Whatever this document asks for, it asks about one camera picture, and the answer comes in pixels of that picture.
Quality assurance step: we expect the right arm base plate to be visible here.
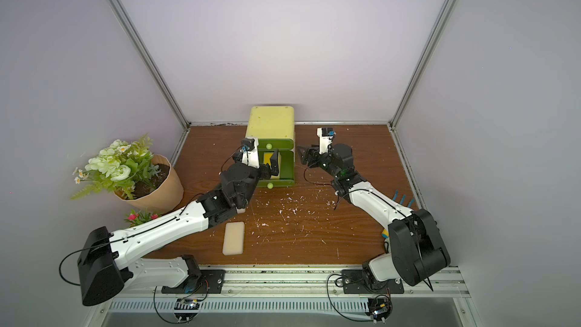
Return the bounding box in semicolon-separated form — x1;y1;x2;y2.
335;269;405;295

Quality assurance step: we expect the blue garden rake yellow handle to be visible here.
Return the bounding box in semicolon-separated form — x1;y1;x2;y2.
380;189;416;240

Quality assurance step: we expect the aluminium front rail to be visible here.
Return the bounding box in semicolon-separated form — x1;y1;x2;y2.
97;265;471;300

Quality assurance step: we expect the green top drawer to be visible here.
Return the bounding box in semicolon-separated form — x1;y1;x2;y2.
253;137;294;151

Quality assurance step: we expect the right controller board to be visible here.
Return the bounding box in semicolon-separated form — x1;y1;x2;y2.
367;295;393;323

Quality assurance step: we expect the tan paper flower pot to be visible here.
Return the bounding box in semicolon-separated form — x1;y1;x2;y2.
113;154;184;213

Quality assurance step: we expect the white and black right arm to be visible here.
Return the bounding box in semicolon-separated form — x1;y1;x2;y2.
299;144;451;290

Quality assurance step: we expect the white flower bouquet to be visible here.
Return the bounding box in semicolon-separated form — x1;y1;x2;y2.
71;134;160;200

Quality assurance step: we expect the left controller board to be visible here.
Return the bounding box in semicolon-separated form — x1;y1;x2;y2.
173;298;201;323

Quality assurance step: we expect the green drawer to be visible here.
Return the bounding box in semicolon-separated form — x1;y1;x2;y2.
258;150;295;189
253;137;294;151

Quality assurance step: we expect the small pink flower pot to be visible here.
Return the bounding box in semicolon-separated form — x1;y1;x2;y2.
124;210;159;227

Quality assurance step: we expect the yellow-green drawer cabinet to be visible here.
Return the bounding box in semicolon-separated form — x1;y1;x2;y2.
245;106;295;164

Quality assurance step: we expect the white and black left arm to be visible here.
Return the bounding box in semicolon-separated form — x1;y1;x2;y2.
77;150;280;306

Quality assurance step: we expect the controller board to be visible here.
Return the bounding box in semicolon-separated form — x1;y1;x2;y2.
367;295;393;323
173;298;201;323

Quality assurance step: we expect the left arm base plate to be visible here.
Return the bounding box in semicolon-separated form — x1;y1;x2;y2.
161;269;225;295

